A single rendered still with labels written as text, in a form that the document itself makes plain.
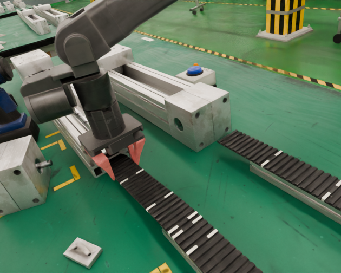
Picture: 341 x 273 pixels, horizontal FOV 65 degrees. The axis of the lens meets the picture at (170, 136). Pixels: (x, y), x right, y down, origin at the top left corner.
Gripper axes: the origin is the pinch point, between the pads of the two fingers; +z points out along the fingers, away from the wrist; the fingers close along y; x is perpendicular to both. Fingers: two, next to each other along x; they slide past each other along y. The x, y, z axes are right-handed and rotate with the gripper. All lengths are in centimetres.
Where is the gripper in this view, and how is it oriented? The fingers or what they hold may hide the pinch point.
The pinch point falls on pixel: (124, 168)
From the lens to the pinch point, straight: 53.5
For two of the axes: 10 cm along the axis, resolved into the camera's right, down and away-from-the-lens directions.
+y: -8.0, 4.5, -4.0
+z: 1.8, 8.1, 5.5
